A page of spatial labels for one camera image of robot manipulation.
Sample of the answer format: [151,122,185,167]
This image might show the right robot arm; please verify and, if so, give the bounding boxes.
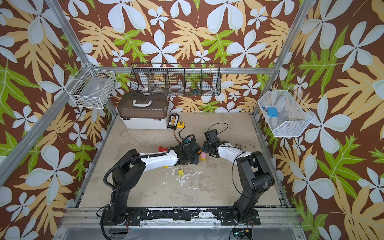
[203,129,275,224]

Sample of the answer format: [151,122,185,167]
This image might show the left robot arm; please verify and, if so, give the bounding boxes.
[100,141,202,226]

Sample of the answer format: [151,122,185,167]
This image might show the red wooden arch block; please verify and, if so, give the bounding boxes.
[158,146,169,152]

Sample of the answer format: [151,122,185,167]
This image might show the yellow tape measure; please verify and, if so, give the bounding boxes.
[177,122,185,129]

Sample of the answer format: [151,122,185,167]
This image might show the black charging board yellow connectors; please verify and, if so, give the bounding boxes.
[167,114,180,130]

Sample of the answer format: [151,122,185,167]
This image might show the brown lid white toolbox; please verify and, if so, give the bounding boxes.
[117,92,169,130]

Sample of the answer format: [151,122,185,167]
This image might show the blue object in basket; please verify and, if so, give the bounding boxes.
[267,107,279,118]

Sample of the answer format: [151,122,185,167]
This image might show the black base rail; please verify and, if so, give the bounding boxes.
[125,206,261,226]

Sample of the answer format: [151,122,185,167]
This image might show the black wire wall basket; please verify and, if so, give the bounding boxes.
[128,63,222,96]

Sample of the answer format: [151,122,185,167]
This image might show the white wire basket right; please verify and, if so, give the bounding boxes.
[258,87,315,138]

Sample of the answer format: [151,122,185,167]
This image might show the white wire basket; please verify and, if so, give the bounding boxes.
[66,64,117,109]
[258,87,315,138]

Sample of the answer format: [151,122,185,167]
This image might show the white wire basket left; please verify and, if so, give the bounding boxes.
[66,64,117,109]

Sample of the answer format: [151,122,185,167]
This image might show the aluminium corner frame post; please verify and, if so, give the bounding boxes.
[260,0,316,98]

